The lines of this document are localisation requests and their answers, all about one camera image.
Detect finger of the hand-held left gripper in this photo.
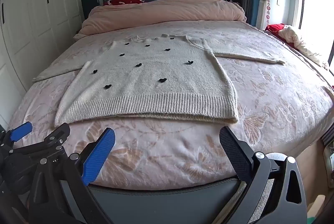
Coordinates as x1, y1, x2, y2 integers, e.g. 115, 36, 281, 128
12, 123, 71, 156
5, 122, 33, 145

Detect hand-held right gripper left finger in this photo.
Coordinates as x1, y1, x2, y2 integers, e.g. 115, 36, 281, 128
27, 128, 116, 224

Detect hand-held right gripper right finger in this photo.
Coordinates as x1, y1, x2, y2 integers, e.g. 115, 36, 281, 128
219, 125, 308, 224

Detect cream knit sweater black hearts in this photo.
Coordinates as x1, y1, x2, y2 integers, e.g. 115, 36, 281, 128
33, 33, 286, 125

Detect white wardrobe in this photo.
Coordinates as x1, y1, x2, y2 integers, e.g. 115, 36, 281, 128
0, 0, 84, 130

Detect white crumpled blanket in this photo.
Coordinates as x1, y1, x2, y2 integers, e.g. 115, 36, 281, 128
277, 25, 331, 70

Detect red cushion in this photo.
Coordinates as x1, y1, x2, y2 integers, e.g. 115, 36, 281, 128
266, 23, 285, 34

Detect pink duvet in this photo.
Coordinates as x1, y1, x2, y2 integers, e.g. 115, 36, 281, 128
74, 0, 247, 40

